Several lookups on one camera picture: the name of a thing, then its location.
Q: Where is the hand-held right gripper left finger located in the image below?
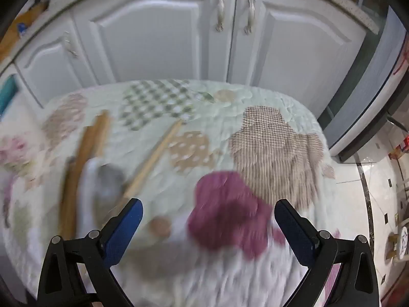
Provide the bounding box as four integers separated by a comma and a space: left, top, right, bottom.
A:
37, 198, 143, 307

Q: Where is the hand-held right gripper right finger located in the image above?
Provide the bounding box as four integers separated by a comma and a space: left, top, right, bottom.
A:
274, 199, 380, 307

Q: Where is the grey metal spoon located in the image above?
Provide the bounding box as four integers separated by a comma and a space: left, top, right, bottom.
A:
95, 163, 127, 200

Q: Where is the white round stool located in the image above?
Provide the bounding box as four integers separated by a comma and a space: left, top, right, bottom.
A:
385, 217, 409, 263

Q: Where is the patchwork quilted blanket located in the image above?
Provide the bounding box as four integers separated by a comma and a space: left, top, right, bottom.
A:
0, 78, 368, 307

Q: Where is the brown cardboard box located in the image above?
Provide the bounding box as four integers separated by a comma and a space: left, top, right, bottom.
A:
388, 136, 409, 160

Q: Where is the white cabinet door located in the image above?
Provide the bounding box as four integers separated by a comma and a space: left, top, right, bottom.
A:
225, 0, 368, 103
72, 0, 238, 84
14, 14, 117, 109

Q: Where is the teal plastic object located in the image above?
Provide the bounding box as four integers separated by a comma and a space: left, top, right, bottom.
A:
0, 73, 18, 116

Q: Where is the metal cabinet door handle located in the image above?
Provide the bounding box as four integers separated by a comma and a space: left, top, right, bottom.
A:
62, 31, 79, 59
215, 0, 226, 33
243, 0, 256, 35

